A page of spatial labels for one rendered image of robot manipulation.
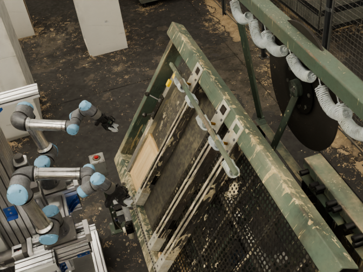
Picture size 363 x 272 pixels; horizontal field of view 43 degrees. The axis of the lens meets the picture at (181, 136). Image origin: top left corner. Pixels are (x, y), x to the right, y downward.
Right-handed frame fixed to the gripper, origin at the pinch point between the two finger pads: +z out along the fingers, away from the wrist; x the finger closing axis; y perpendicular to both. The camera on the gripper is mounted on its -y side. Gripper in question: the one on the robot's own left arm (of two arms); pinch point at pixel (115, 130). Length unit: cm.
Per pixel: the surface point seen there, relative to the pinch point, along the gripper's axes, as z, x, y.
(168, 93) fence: 7.7, 32.1, 33.6
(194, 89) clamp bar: -7, 18, 74
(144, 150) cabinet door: 30.2, -1.0, 2.4
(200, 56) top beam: -13, 39, 76
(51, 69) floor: 81, 187, -316
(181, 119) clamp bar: 4, 4, 59
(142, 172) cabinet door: 36.1, -17.0, 1.5
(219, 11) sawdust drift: 229, 382, -170
